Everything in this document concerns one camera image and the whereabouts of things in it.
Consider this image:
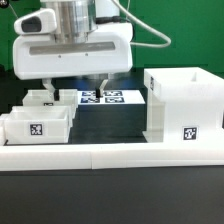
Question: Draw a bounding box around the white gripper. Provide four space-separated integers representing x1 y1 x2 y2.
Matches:
13 23 133 101

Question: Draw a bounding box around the white drawer box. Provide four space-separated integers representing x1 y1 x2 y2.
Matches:
4 106 72 145
22 89 78 118

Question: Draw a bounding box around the white front drawer box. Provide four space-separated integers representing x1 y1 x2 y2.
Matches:
4 106 72 145

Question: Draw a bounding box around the white drawer cabinet frame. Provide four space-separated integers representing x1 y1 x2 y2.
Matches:
144 67 224 143

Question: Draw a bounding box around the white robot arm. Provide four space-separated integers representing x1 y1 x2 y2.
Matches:
13 0 133 100

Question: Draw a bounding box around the fiducial marker sheet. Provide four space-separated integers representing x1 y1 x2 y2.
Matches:
78 90 145 105

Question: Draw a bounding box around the white left fence rail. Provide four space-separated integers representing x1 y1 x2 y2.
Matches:
0 114 9 146

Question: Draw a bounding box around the white fence rail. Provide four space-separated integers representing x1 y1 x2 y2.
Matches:
0 114 9 146
0 142 224 172

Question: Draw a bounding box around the white front fence rail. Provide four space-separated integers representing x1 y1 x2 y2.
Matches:
0 142 224 172

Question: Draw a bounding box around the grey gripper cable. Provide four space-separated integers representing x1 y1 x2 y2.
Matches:
111 0 172 49

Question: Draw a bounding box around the white thin cable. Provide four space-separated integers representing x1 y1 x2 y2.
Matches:
7 3 20 20

